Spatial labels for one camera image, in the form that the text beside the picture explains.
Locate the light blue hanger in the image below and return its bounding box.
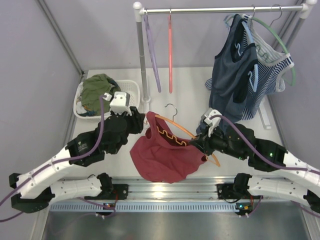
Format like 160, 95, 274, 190
234, 13, 259, 93

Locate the right rack base foot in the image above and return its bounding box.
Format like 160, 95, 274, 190
258, 104, 272, 130

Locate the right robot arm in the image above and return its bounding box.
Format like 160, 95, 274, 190
190, 123, 320, 213

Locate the red tank top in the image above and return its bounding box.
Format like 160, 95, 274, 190
130, 111, 207, 184

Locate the white perforated laundry basket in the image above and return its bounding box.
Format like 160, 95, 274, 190
73, 79, 141, 122

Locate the orange hanger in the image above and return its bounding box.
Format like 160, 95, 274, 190
155, 103, 221, 167

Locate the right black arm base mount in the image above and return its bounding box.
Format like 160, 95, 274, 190
216, 183, 240, 204

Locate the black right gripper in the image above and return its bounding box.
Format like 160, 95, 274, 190
189, 122, 247, 161

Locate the right rack upright pole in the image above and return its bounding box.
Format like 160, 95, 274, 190
278, 0, 320, 50

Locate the dark blue tank top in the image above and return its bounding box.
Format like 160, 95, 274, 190
208, 14, 258, 123

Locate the purple hanger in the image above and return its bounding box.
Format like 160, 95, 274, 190
143, 14, 162, 93

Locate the aluminium table edge rail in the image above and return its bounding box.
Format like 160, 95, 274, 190
112, 176, 234, 201

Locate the light blue slotted cable duct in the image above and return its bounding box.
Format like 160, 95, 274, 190
49, 201, 253, 213

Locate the pink hanger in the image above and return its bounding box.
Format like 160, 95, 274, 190
168, 11, 173, 94

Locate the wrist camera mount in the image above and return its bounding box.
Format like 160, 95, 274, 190
201, 107, 221, 138
102, 91, 132, 116

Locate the rack upright pole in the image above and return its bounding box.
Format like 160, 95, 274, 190
278, 0, 320, 50
132, 1, 150, 99

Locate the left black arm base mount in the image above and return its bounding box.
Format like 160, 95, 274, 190
84, 184, 129, 200

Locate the blue white striped tank top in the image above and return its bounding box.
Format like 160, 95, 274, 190
205, 20, 286, 120

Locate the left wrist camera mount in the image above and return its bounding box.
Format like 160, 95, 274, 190
102, 91, 132, 116

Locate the left rack upright pole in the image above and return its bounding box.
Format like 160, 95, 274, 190
132, 1, 150, 99

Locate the green hanger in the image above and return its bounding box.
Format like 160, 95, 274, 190
242, 14, 296, 92

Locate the grey corner wall frame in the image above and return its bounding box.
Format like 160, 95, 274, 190
35, 0, 84, 76

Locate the white rack base foot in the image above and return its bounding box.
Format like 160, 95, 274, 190
141, 97, 151, 114

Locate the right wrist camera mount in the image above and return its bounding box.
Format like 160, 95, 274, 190
201, 107, 221, 138

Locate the silver clothes rack rod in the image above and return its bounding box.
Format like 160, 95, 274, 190
139, 3, 308, 15

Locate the green garment in basket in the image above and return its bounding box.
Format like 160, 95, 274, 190
80, 73, 121, 113

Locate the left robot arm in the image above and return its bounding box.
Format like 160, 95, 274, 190
9, 106, 146, 214

